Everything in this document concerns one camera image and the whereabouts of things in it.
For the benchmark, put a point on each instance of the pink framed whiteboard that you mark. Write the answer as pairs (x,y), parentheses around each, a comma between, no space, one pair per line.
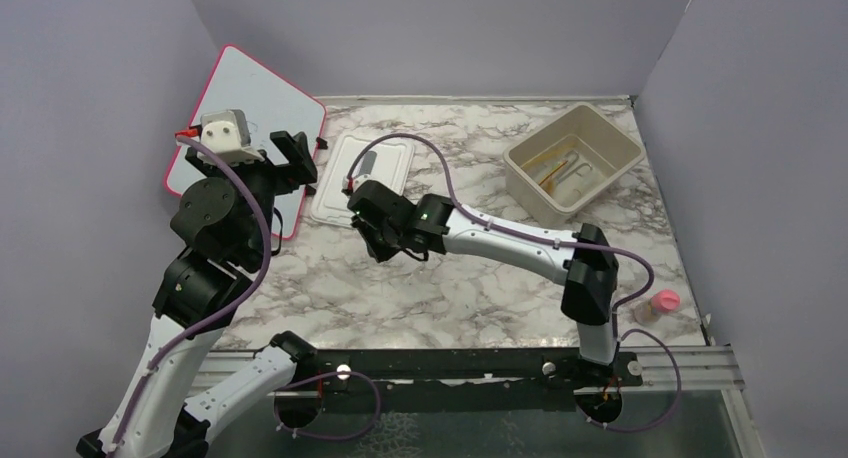
(270,103)

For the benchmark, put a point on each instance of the beige plastic bin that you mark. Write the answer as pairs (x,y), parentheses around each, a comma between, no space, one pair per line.
(612,151)

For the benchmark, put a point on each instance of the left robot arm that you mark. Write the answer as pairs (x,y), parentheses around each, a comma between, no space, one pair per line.
(224,220)

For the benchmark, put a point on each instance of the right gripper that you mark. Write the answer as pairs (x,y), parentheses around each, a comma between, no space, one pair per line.
(380,252)

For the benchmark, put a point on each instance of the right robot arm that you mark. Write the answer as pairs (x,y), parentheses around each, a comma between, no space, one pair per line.
(580,262)

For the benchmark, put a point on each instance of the pink capped bottle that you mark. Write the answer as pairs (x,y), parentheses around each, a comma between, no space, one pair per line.
(659,305)

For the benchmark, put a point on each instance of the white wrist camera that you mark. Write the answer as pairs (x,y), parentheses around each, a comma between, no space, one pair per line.
(361,177)
(226,134)

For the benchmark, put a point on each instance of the white plastic bin lid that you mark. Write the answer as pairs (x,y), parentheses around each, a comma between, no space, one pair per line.
(387,162)

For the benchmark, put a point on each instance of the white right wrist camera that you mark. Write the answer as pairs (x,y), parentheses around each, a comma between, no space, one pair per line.
(361,177)

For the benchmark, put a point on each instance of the metal crucible tongs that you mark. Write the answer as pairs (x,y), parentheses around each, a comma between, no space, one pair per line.
(576,176)

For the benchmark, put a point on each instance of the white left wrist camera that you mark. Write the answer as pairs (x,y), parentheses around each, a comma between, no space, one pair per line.
(226,134)

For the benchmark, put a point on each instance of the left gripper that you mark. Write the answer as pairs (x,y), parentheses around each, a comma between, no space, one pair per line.
(291,175)

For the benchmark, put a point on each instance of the yellow rubber tubing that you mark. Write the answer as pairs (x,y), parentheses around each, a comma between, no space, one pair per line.
(544,168)

